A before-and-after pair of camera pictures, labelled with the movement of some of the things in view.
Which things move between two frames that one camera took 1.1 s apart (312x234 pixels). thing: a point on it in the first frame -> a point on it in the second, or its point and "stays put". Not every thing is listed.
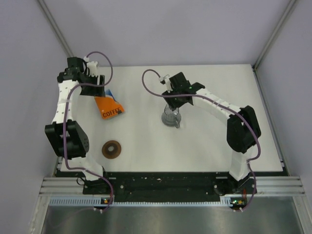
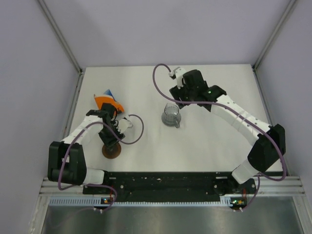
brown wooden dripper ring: (116, 150) stays put
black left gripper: (96, 91) -> (107, 141)
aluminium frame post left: (56, 29) stays put
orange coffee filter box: (108, 107) stays put
